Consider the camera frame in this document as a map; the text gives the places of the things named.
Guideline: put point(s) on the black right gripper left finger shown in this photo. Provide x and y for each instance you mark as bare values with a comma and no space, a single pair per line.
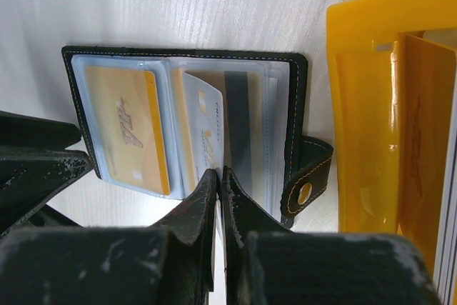
170,262

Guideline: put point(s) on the white silver credit card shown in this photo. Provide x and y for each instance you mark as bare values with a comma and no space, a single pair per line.
205,115

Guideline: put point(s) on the stack of cards in bin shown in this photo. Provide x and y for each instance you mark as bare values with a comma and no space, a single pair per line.
428,206

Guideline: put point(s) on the yellow plastic bin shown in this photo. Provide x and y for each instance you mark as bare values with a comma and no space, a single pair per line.
366,63

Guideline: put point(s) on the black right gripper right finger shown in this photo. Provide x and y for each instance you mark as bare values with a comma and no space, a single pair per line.
269,264

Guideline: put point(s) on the black leather card holder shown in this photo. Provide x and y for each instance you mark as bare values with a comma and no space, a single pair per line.
296,166

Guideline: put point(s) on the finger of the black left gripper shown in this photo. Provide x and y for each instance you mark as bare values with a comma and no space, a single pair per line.
37,163

